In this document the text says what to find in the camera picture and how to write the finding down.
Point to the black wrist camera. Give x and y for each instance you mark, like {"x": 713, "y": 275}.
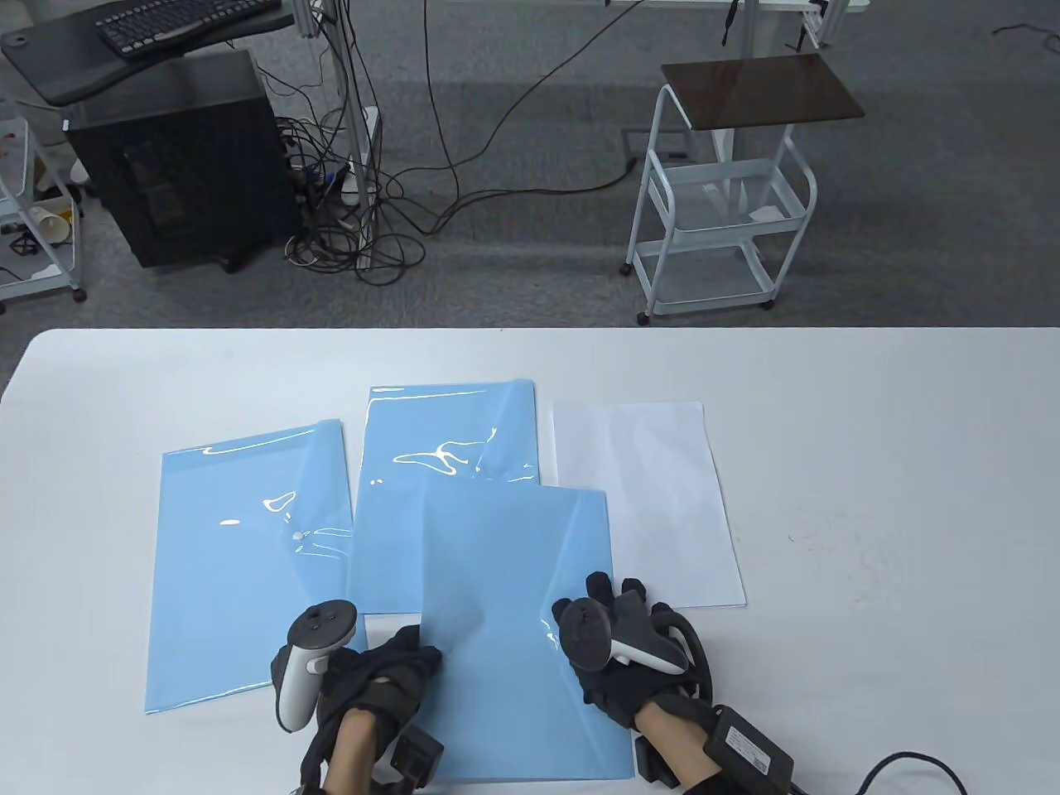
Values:
{"x": 414, "y": 755}
{"x": 652, "y": 760}

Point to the floor outlet box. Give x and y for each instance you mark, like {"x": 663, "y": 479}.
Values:
{"x": 654, "y": 142}

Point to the blue plastic snap folder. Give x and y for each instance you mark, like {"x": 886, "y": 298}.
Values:
{"x": 439, "y": 414}
{"x": 513, "y": 563}
{"x": 240, "y": 596}

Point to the person's left hand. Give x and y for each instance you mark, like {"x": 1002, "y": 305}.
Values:
{"x": 381, "y": 675}

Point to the white power strip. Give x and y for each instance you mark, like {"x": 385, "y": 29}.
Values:
{"x": 368, "y": 149}

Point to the small paper scrap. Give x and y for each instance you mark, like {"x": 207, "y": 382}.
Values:
{"x": 768, "y": 214}

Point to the person's right hand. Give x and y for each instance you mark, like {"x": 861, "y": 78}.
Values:
{"x": 629, "y": 691}

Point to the white paper sheet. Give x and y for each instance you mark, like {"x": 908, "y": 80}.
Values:
{"x": 646, "y": 497}

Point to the black forearm battery box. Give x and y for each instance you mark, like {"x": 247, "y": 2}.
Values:
{"x": 749, "y": 745}

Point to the black keyboard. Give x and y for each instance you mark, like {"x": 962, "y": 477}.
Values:
{"x": 182, "y": 21}

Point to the person's right forearm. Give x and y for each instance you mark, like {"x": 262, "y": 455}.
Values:
{"x": 675, "y": 741}

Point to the black keyboard desk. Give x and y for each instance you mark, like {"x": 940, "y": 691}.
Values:
{"x": 50, "y": 58}

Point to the black computer tower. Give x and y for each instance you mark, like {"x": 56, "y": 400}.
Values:
{"x": 182, "y": 166}

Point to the person's left forearm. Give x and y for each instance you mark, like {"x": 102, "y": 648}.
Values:
{"x": 352, "y": 754}

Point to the aluminium frame post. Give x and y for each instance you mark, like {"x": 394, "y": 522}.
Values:
{"x": 352, "y": 108}

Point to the paper cup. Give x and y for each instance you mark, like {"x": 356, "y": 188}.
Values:
{"x": 50, "y": 225}

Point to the white cart with brown top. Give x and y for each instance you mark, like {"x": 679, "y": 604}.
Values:
{"x": 762, "y": 91}

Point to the white black handheld controller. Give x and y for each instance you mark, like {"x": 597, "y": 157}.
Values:
{"x": 323, "y": 625}
{"x": 584, "y": 633}

